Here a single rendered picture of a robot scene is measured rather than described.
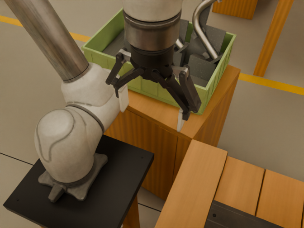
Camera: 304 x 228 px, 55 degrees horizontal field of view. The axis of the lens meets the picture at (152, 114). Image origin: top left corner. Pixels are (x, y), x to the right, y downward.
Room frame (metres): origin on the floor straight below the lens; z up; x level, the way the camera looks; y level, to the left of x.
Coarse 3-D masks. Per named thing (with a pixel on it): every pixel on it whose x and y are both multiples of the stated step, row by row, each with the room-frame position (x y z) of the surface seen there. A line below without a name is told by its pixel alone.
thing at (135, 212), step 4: (136, 196) 0.57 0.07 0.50; (136, 200) 0.57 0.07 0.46; (132, 204) 0.53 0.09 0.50; (136, 204) 0.57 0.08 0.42; (132, 208) 0.53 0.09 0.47; (136, 208) 0.56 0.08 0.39; (128, 212) 0.53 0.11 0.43; (132, 212) 0.53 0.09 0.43; (136, 212) 0.56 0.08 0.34; (128, 216) 0.53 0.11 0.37; (132, 216) 0.52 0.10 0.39; (136, 216) 0.56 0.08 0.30; (124, 220) 0.54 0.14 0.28; (128, 220) 0.53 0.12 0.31; (132, 220) 0.52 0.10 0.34; (136, 220) 0.55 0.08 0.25; (124, 224) 0.53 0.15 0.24; (128, 224) 0.53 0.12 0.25; (132, 224) 0.52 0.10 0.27; (136, 224) 0.55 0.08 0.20
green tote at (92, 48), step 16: (96, 32) 1.21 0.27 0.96; (112, 32) 1.31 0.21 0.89; (96, 48) 1.18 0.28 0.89; (224, 48) 1.20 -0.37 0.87; (112, 64) 1.03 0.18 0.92; (128, 64) 0.98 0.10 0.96; (224, 64) 1.08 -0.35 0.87; (144, 80) 0.95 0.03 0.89; (176, 80) 0.88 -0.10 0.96; (160, 96) 0.92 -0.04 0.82; (208, 96) 0.87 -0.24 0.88; (192, 112) 0.85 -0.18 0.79
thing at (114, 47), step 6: (120, 36) 1.33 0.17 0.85; (114, 42) 1.28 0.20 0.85; (120, 42) 1.28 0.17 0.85; (186, 42) 1.28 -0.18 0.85; (108, 48) 1.23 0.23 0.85; (114, 48) 1.23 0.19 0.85; (120, 48) 1.23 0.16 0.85; (186, 48) 1.23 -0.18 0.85; (108, 54) 1.18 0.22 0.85; (114, 54) 1.18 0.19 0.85; (192, 78) 1.01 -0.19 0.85; (198, 78) 1.01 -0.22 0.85; (198, 84) 0.97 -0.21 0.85; (204, 84) 0.97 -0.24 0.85
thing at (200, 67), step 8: (208, 8) 1.19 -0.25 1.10; (200, 16) 1.19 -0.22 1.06; (208, 16) 1.18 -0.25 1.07; (200, 24) 1.17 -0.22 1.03; (192, 32) 1.17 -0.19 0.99; (208, 32) 1.14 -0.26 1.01; (216, 32) 1.13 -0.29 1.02; (224, 32) 1.11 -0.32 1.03; (192, 40) 1.15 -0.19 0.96; (200, 40) 1.14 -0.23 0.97; (216, 40) 1.11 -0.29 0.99; (192, 48) 1.13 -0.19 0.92; (200, 48) 1.12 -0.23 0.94; (192, 56) 1.07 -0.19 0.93; (200, 56) 1.09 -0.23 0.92; (192, 64) 1.05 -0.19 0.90; (200, 64) 1.04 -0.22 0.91; (208, 64) 1.03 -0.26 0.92; (216, 64) 1.01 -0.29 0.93; (192, 72) 1.03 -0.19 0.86; (200, 72) 1.02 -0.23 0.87; (208, 72) 1.01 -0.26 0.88; (208, 80) 0.99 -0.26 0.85
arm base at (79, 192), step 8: (96, 160) 0.53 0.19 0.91; (104, 160) 0.53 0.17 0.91; (96, 168) 0.50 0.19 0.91; (40, 176) 0.47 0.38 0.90; (48, 176) 0.47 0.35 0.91; (88, 176) 0.46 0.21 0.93; (96, 176) 0.48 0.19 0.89; (40, 184) 0.45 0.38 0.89; (48, 184) 0.44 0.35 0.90; (56, 184) 0.43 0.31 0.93; (64, 184) 0.43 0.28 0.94; (72, 184) 0.43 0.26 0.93; (80, 184) 0.43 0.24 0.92; (88, 184) 0.44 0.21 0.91; (56, 192) 0.40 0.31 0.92; (72, 192) 0.41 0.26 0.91; (80, 192) 0.41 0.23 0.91; (56, 200) 0.39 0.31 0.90; (80, 200) 0.39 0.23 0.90
